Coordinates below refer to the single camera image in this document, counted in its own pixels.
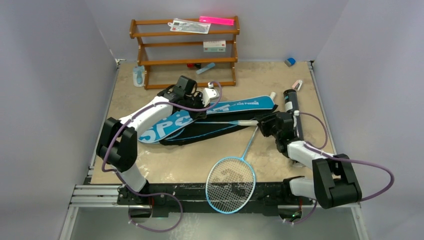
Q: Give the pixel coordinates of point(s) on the blue white packaged item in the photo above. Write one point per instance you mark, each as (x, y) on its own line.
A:
(138, 75)

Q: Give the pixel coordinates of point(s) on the black shuttlecock tube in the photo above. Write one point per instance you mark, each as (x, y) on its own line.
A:
(291, 105)

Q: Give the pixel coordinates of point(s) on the blue racket bag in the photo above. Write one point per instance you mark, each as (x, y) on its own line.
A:
(180, 129)

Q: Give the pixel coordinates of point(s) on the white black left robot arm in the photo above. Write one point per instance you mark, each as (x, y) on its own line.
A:
(118, 143)

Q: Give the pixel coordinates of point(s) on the white plastic package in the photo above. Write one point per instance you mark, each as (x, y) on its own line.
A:
(187, 26)

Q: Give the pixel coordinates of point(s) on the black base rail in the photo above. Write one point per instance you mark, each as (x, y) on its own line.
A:
(269, 199)

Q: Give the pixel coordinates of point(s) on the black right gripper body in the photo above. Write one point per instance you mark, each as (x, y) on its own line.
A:
(265, 122)

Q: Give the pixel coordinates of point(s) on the wooden shelf rack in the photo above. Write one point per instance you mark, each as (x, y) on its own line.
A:
(158, 46)

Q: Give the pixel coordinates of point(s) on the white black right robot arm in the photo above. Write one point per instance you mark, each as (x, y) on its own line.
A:
(334, 182)

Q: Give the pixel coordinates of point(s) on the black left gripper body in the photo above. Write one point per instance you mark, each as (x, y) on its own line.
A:
(196, 102)

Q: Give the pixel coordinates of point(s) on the pink white small clip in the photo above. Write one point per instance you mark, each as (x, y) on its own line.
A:
(297, 85)

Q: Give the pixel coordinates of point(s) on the blue racket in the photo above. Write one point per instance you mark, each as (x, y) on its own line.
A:
(231, 182)
(235, 122)

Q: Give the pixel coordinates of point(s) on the pink ruler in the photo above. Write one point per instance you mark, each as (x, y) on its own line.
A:
(217, 20)

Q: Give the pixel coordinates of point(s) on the blue white eraser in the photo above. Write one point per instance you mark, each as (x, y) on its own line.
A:
(290, 62)

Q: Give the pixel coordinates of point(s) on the red black stamp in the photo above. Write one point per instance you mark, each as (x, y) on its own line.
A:
(194, 65)

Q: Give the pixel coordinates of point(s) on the white green small box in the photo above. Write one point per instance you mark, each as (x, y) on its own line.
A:
(214, 46)

